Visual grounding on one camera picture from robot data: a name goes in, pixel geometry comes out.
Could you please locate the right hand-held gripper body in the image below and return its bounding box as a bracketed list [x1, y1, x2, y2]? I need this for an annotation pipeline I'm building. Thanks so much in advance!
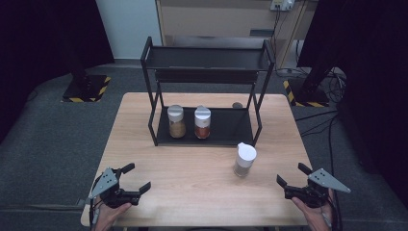
[283, 167, 352, 209]

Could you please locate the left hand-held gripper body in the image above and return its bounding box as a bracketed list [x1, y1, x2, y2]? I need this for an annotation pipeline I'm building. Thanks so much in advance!
[88, 167, 142, 210]

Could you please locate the tan powder spice jar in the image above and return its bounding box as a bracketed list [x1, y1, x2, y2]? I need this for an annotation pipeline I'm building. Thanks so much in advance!
[166, 104, 188, 140]

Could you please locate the red powder spice jar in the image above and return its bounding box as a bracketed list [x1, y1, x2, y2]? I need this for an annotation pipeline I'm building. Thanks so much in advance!
[193, 105, 213, 141]

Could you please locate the black metal two-tier rack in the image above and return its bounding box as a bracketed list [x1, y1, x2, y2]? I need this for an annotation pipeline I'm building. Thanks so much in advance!
[140, 36, 276, 148]

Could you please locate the person's left hand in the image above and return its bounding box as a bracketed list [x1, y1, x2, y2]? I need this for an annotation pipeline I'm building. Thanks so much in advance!
[93, 201, 133, 231]

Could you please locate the person's right hand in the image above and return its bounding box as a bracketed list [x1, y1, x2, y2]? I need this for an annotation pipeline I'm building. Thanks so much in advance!
[291, 188, 337, 231]

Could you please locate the grey powder spice jar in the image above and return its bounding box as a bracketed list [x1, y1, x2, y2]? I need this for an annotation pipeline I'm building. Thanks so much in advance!
[233, 141, 258, 178]

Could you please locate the black stand with striped base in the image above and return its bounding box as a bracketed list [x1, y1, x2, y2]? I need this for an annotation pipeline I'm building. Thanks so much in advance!
[61, 44, 113, 104]
[282, 57, 336, 109]

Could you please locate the dark curtain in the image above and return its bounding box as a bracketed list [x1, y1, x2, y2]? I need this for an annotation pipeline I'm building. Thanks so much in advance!
[297, 0, 408, 210]
[0, 0, 115, 143]

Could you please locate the left hand-held gripper cable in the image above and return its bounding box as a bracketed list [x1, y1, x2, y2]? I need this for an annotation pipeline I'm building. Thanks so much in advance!
[89, 192, 101, 231]

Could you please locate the hand-held gripper cable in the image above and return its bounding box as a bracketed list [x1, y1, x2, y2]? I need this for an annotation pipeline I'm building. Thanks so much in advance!
[89, 192, 101, 231]
[326, 188, 344, 231]

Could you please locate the right hand-held gripper cable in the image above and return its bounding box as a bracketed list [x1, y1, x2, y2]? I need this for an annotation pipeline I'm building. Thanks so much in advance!
[326, 188, 344, 231]

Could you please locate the black floor cable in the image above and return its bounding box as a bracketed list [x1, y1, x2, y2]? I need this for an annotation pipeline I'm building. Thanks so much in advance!
[293, 109, 342, 181]

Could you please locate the tangled cable bundle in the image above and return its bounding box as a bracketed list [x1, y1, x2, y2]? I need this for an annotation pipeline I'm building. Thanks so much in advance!
[321, 67, 348, 104]

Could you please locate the black outlet cable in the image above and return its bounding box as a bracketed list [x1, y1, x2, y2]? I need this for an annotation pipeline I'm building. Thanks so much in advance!
[269, 9, 285, 64]

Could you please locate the white wall power outlet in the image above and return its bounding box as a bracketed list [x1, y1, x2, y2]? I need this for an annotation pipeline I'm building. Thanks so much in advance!
[269, 0, 295, 13]

